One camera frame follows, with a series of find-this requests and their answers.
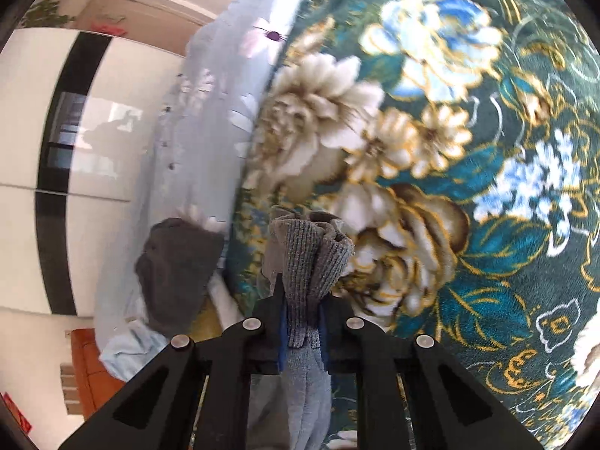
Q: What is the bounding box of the light blue garment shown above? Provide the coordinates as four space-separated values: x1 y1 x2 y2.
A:
99 319 168 382

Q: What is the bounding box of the orange wooden bed frame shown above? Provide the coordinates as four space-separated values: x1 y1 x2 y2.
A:
70 328 125 420

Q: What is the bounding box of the mustard knit garment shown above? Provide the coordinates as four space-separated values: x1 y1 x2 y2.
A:
188 300 223 342

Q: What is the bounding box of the dark grey garment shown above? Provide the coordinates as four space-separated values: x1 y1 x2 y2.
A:
134 217 225 338

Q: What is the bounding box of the grey sweater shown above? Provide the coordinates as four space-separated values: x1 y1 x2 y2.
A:
246 207 354 449

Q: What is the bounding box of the teal floral blanket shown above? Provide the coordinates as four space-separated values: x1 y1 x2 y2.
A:
227 0 599 449

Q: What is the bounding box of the light blue floral bedsheet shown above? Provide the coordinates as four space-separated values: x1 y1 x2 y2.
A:
94 0 301 345

